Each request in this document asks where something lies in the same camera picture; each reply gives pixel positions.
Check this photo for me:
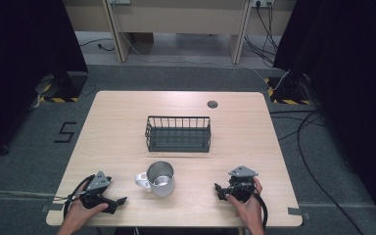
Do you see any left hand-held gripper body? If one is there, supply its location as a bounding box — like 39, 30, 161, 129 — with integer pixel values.
77, 170, 118, 212

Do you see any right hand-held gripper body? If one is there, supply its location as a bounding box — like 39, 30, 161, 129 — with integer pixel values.
225, 164, 259, 204

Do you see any person's right hand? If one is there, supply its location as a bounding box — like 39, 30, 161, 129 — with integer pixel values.
225, 176, 264, 227

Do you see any person's left hand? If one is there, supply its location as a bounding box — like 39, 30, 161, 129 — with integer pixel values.
66, 181, 110, 229

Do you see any grey tape strip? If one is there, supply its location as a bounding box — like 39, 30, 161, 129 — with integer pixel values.
287, 207, 311, 220
40, 203, 65, 213

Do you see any black stand base hazard tape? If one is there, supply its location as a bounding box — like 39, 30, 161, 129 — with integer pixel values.
263, 75, 311, 106
34, 71, 90, 104

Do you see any black curtain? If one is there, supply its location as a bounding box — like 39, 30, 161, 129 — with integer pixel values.
0, 0, 90, 167
273, 0, 376, 226

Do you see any beige desk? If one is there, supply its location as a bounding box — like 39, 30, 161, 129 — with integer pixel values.
62, 0, 298, 65

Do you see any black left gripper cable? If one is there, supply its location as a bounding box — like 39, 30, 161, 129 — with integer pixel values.
63, 173, 96, 219

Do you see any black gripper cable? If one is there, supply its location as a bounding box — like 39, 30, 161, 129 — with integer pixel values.
63, 173, 96, 219
253, 192, 269, 230

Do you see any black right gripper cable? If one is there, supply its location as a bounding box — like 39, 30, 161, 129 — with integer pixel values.
253, 192, 269, 230

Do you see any metal mug with white handle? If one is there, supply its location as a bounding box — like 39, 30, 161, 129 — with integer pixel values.
134, 160, 176, 199

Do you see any dark wire basket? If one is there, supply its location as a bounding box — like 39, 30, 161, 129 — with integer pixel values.
144, 115, 212, 154

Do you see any long black floor cable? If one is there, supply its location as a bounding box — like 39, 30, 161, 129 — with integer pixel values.
269, 109, 366, 235

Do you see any short black floor cable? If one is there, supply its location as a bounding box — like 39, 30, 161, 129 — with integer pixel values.
78, 37, 116, 53

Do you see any bundle of black wall cables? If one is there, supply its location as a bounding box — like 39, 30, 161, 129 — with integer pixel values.
244, 1, 280, 67

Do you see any white wall socket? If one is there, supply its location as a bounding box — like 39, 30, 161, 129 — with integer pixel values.
252, 0, 276, 8

